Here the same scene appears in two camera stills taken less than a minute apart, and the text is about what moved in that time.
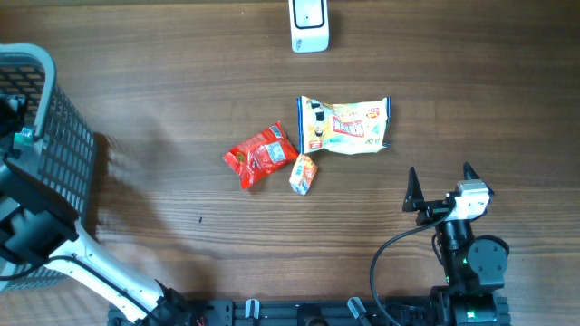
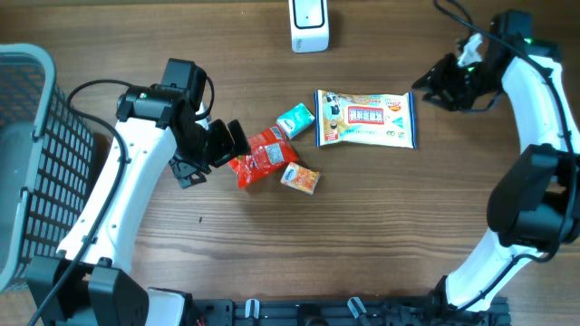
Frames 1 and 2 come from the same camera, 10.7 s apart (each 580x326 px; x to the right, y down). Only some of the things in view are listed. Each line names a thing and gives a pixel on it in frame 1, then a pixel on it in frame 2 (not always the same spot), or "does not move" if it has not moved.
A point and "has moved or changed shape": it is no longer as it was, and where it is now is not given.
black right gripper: x=432 y=209 -> x=441 y=84
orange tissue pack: x=303 y=174 has moved or changed shape
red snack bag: x=262 y=154 does not move
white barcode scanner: x=309 y=25 does not move
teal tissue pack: x=24 y=137 -> x=294 y=120
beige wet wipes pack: x=346 y=128 has moved or changed shape
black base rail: x=390 y=311 does not move
